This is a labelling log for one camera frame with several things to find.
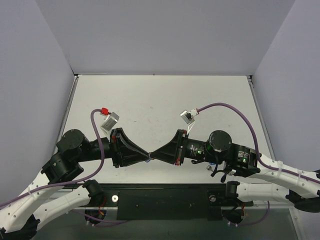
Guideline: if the blue key tag with ring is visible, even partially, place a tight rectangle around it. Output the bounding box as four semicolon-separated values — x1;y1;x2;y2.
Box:
145;152;153;163

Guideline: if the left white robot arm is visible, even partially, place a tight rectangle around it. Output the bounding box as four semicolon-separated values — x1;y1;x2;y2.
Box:
0;128;149;240

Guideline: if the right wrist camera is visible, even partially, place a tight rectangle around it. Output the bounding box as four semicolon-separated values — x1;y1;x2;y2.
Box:
180;109;197;135

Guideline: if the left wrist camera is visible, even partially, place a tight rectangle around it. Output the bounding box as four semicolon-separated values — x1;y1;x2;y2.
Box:
100;112;120;137

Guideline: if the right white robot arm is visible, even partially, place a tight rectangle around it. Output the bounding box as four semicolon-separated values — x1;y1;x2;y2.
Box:
150;129;320;213

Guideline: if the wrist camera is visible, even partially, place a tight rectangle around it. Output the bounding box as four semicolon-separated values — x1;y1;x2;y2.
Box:
180;109;197;135
100;112;120;137

